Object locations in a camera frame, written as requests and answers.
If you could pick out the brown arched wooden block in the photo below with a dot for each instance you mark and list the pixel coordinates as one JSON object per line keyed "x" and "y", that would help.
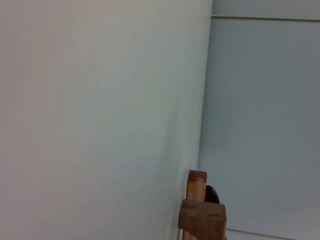
{"x": 202, "y": 220}

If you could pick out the flat orange wooden block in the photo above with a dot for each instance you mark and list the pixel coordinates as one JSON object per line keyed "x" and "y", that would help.
{"x": 196, "y": 185}

